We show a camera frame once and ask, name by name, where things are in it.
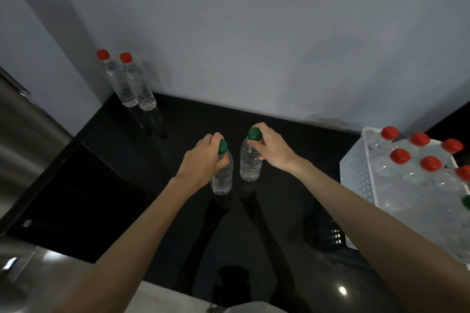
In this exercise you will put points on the person's right hand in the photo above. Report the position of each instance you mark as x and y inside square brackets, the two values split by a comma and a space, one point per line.
[279, 151]

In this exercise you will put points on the person's left hand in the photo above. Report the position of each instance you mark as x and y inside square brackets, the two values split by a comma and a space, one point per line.
[202, 166]

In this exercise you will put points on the green-capped bottle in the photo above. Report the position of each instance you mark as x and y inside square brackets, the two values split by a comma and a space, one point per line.
[250, 168]
[222, 180]

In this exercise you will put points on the white perforated plastic basket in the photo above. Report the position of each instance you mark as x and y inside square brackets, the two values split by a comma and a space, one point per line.
[354, 177]

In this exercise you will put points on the red cap water bottle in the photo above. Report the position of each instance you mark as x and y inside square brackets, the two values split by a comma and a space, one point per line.
[143, 94]
[115, 81]

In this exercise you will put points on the group of clear water bottles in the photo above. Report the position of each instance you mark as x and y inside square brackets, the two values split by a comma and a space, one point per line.
[400, 156]

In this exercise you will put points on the person's left forearm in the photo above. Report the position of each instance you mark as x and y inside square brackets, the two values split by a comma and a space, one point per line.
[128, 250]

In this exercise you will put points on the person's right forearm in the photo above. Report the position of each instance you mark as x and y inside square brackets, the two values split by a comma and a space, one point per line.
[385, 239]

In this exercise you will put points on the person's white shirt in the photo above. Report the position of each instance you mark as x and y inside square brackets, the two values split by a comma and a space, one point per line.
[257, 309]

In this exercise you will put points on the gray curtain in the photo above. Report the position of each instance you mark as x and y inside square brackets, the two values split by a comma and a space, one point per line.
[22, 147]

